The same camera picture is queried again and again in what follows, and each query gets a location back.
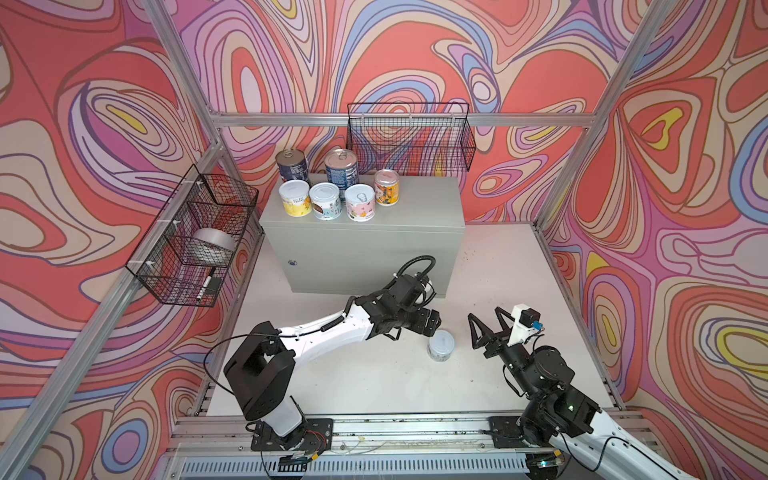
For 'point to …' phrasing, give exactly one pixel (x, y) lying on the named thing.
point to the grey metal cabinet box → (345, 256)
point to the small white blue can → (441, 345)
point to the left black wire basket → (201, 201)
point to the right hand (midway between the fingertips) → (483, 319)
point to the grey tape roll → (211, 246)
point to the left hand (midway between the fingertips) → (434, 317)
